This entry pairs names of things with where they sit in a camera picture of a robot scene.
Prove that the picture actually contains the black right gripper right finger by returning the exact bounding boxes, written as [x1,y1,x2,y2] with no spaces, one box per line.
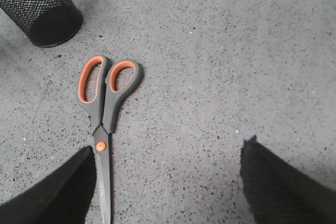
[240,136,335,223]

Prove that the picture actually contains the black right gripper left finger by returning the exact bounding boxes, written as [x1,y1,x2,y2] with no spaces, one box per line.
[1,146,97,223]

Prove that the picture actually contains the grey orange handled scissors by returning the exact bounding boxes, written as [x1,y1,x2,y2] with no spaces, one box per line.
[77,56,143,223]

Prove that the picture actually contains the black mesh pen cup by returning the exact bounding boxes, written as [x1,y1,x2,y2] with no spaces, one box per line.
[1,0,83,48]

